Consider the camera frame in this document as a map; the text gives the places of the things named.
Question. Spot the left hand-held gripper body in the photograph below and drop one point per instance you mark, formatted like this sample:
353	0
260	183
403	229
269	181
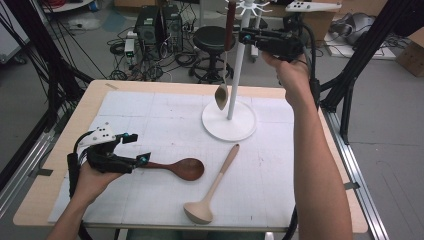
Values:
106	160

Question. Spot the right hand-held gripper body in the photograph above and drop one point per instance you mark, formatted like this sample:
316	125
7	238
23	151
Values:
283	43

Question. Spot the brown wooden rice paddle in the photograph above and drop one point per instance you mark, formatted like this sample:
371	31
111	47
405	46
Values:
188	169

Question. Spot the beige ladle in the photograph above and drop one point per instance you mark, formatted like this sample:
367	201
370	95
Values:
200	211

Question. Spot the white hook rack stand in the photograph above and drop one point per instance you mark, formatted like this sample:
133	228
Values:
230	128

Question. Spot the person's left hand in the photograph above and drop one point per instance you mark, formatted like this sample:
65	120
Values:
90	185

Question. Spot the person's right hand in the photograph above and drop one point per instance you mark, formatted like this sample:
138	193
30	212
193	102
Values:
295	80

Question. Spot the black round stool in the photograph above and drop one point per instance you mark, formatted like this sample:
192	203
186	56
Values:
210	36

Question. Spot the large open cardboard box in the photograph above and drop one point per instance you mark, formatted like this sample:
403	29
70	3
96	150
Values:
325	23

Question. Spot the light wooden table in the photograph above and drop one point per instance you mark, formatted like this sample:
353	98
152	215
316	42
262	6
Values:
83	100

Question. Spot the grey tape strip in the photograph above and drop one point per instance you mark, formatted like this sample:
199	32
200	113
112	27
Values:
352	185
41	172

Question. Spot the black computer tower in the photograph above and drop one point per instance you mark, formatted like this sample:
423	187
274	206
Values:
146	28
173	26

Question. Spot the grey bundle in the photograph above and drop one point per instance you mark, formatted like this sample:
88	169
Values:
356	26

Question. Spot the white floor board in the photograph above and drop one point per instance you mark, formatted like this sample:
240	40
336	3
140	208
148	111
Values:
366	51

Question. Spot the small white box device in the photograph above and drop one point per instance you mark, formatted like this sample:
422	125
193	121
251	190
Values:
129	46

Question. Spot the small cardboard box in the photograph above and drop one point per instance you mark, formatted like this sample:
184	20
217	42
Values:
411	53

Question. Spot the white round table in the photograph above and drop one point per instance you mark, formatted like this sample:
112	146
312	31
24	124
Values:
66	5

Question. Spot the white cabinet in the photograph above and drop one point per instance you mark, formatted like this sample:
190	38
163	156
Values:
10	33

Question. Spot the black frame stand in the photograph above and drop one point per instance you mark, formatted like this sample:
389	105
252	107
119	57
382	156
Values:
360	56
33	40

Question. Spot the aluminium rail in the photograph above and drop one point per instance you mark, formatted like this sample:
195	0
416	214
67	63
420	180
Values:
360	186
23	170

